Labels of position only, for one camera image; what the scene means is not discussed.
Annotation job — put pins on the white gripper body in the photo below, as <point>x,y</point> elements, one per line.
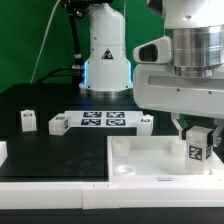
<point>156,87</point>

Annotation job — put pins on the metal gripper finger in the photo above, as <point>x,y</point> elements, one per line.
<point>180,124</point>
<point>217,139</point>

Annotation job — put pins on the white square tabletop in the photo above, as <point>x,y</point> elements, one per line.
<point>153,158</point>

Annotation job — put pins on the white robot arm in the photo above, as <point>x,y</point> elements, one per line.
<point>181,72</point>

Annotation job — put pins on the white fiducial marker sheet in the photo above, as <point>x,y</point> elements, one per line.
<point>103,119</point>

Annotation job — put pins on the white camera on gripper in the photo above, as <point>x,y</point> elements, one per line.
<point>158,51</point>

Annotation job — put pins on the white obstacle fence wall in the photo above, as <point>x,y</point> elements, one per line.
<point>103,195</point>

